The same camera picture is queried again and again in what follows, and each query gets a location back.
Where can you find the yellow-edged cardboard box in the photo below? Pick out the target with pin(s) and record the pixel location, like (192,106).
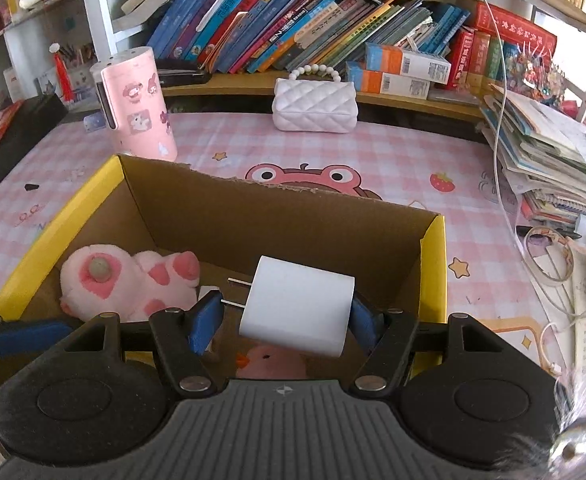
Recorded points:
(273,220)

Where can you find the pen holder with pens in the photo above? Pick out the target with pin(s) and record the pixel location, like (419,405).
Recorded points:
(80,70)

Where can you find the orange and blue carton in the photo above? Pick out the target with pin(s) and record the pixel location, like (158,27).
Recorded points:
(405,62)
(388,82)

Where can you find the row of colourful books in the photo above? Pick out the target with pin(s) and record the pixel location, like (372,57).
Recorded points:
(273,25)

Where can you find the stack of paper booklets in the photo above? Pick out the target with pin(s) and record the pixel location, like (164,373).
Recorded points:
(548,150)

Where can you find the small blue card pack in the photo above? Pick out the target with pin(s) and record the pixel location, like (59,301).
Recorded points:
(94,122)

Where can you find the pink checked tablecloth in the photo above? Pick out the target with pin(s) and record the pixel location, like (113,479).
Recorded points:
(398,160)

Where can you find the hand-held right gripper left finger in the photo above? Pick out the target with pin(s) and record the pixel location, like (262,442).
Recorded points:
(207,322)

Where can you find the pink chick plush toy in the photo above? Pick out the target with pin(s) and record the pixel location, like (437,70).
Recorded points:
(273,360)

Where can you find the thick red book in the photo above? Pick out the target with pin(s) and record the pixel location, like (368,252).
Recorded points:
(515,30)

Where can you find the pink pig plush toy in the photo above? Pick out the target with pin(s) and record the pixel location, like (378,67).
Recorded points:
(123,280)

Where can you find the black flat case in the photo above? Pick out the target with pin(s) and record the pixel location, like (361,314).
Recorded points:
(18,140)

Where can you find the colourful figurine decoration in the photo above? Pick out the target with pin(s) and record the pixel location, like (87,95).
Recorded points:
(535,75)

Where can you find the white quilted handbag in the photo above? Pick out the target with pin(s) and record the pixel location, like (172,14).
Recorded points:
(315,107)

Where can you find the pink cartoon cylinder container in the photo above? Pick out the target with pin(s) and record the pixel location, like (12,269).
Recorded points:
(135,105)

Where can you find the white charger plug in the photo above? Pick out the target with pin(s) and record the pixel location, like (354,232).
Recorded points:
(298,305)

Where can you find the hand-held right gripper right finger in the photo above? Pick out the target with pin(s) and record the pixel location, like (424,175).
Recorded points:
(363,322)

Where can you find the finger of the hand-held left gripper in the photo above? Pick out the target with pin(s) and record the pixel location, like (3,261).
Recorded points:
(23,337)

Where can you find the wooden desk shelf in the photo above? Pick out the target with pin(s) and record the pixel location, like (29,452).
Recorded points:
(233,80)

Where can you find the red tassel ornament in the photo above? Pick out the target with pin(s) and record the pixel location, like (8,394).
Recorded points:
(63,75)

